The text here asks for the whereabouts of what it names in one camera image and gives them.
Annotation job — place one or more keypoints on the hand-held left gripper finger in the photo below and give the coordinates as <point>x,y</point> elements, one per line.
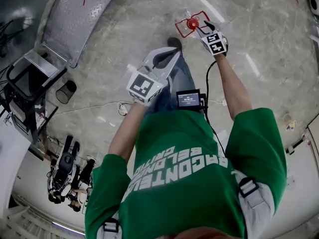
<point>169,66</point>
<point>152,56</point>

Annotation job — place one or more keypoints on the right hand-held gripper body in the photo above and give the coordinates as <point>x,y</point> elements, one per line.
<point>214,43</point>

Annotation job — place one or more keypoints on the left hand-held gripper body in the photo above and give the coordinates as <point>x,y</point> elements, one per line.
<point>143,87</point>

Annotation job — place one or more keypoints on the grey platform trolley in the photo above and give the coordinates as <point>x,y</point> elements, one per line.
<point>74,16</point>

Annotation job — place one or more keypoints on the person's right forearm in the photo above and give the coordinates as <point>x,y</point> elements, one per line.
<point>234,86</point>

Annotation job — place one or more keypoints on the person's left forearm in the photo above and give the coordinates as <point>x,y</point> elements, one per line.
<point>128,133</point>

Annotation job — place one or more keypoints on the person's right hand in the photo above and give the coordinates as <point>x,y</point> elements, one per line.
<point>226,47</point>

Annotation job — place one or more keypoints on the person's left hand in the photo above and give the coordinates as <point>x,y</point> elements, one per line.
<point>145,105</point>

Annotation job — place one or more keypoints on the blue jeans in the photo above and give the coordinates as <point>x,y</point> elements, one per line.
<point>179,83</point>

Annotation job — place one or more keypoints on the dark shoe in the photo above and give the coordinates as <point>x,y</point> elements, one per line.
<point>174,43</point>

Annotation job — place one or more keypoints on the white power strip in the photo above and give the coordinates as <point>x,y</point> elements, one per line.
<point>122,109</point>

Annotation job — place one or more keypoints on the small black screen device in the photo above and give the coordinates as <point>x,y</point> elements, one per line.
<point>188,99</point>

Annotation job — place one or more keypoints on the black mesh wastebasket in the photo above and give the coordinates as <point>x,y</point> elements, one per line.
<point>66,92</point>

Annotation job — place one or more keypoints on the green printed t-shirt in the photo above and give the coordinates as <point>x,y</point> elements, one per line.
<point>184,173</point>

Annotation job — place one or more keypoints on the white round headset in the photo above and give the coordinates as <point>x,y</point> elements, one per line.
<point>315,3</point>

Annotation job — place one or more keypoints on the small colourful packet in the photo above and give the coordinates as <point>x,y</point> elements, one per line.
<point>289,124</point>

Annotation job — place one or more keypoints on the person's head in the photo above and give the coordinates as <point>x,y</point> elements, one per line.
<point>197,234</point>

